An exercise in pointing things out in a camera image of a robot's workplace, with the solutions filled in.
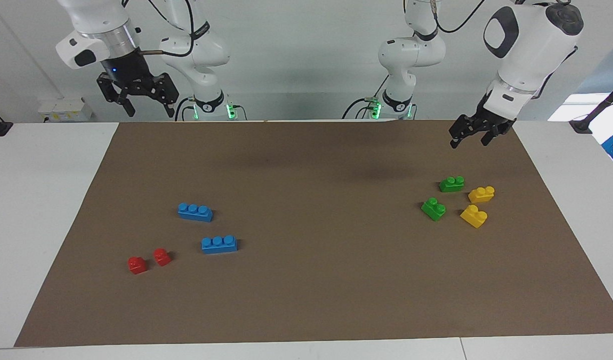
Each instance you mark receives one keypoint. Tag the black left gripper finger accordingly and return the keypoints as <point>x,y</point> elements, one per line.
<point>454,140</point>
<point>487,138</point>

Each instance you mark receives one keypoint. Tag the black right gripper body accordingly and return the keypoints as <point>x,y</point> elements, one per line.
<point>131,77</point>

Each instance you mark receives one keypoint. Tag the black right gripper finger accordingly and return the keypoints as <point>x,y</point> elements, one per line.
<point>171,108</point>
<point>127,105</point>

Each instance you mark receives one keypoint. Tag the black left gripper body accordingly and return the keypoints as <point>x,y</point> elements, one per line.
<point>491,120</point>

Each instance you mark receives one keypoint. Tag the green two-stud toy block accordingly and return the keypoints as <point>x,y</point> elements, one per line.
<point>451,184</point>
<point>433,209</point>

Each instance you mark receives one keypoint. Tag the blue three-stud toy block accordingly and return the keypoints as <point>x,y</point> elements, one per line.
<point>219,245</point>
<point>195,212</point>

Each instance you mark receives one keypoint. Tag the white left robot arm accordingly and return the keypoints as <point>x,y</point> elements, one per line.
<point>526,45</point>

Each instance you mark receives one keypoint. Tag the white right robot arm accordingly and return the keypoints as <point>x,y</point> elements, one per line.
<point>201,50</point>

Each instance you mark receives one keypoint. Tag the yellow two-stud toy block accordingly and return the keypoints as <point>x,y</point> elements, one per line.
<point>474,216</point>
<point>481,194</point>

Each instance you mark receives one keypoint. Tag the red one-stud toy block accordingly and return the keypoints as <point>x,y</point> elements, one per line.
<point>137,265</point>
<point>162,257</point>

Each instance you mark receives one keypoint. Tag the brown table mat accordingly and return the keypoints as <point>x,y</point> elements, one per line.
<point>306,290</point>

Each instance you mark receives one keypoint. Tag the white wall socket box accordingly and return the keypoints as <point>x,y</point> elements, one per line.
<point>66,110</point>

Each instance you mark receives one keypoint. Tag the black camera stand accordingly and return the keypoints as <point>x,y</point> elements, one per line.
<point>594,115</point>

